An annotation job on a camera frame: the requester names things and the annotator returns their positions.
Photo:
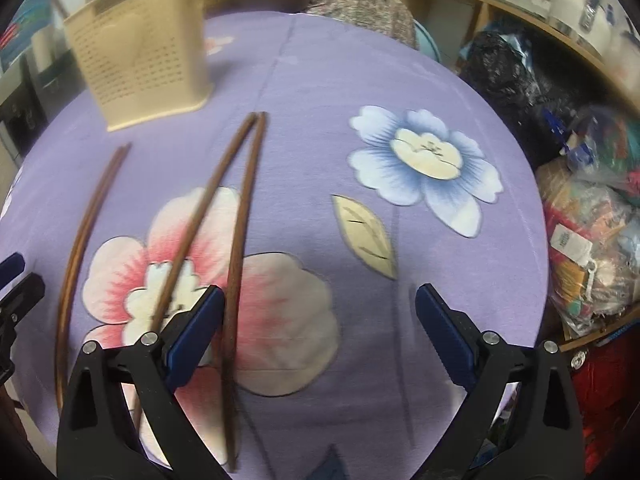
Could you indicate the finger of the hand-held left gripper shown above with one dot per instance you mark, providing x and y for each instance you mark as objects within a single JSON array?
[
  {"x": 25, "y": 295},
  {"x": 11, "y": 266}
]

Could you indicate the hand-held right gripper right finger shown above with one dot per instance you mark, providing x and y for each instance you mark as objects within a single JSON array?
[{"x": 445, "y": 332}]

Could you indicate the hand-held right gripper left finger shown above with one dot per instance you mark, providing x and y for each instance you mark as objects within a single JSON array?
[{"x": 195, "y": 335}]

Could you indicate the beige perforated cutlery holder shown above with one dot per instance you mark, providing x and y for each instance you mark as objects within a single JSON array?
[{"x": 145, "y": 60}]

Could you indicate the dark water dispenser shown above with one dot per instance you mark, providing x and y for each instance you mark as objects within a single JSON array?
[{"x": 25, "y": 110}]

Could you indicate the large clear bag of packets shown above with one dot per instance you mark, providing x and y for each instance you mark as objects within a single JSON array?
[{"x": 590, "y": 260}]

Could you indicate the red bag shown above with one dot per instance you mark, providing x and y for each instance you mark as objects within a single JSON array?
[{"x": 610, "y": 400}]

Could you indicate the clear bag of colourful items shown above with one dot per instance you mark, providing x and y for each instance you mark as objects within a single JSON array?
[{"x": 610, "y": 150}]

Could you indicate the purple floral tablecloth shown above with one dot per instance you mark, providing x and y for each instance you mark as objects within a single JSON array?
[{"x": 310, "y": 110}]

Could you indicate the black plastic bag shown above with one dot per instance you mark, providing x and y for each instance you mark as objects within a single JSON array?
[{"x": 505, "y": 80}]

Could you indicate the teal plastic basin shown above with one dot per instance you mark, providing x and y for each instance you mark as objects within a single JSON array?
[{"x": 430, "y": 45}]

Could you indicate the wooden shelf unit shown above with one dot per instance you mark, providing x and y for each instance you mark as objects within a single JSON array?
[{"x": 450, "y": 10}]

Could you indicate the floral patterned cloth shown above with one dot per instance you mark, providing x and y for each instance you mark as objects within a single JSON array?
[{"x": 360, "y": 5}]

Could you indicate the white electric kettle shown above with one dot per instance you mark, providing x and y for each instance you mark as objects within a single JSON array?
[{"x": 575, "y": 20}]

